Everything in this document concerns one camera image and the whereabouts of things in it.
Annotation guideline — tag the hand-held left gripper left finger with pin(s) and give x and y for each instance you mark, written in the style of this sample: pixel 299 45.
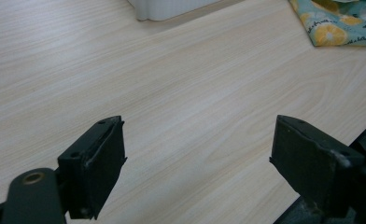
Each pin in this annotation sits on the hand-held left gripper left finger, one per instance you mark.
pixel 94 168

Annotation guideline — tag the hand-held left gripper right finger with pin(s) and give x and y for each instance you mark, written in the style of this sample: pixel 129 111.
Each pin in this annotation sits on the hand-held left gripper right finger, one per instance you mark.
pixel 312 168

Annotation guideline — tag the lemon print cloth bag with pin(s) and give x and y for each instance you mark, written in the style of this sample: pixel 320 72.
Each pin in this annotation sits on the lemon print cloth bag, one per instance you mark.
pixel 336 28

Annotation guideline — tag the white plastic tray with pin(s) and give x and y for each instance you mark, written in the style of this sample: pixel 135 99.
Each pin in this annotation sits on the white plastic tray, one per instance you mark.
pixel 168 9

